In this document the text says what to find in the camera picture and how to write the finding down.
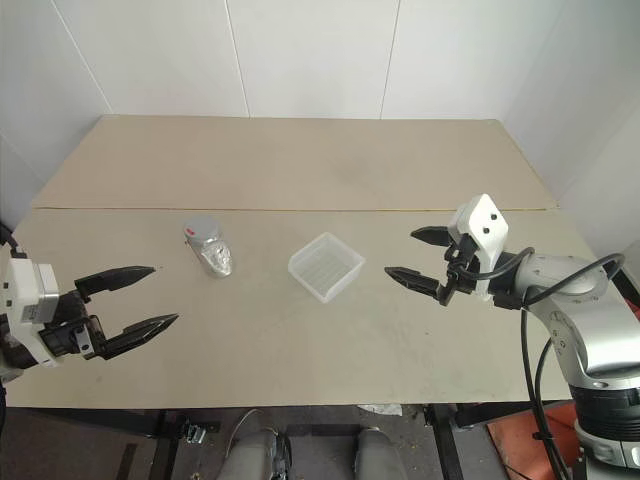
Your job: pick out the red box under table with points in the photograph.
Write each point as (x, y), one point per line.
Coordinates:
(506, 435)

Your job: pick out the crumpled white paper scrap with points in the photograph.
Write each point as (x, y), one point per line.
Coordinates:
(386, 409)

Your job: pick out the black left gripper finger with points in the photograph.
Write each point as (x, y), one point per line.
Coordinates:
(117, 276)
(142, 331)

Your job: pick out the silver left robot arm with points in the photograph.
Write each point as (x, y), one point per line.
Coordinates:
(10, 359)

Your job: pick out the black metal table frame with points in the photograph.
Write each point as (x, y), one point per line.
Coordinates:
(162, 450)

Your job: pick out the translucent square plastic container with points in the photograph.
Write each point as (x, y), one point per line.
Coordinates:
(325, 267)

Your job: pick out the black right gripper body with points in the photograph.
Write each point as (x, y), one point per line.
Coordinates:
(462, 270)

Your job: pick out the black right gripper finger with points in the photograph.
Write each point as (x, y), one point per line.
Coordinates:
(415, 281)
(434, 235)

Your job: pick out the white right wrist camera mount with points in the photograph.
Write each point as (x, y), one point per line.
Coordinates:
(487, 225)

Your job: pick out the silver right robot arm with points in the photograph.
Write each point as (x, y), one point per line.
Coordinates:
(575, 282)

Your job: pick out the small metal clamp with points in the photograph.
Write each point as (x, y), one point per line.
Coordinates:
(195, 432)

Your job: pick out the grey rounded robot leg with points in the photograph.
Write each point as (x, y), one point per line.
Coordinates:
(252, 457)
(377, 455)

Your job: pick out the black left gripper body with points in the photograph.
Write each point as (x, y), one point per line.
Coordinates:
(70, 327)

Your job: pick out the grey bottle cap red sticker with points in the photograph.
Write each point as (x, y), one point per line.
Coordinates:
(201, 231)

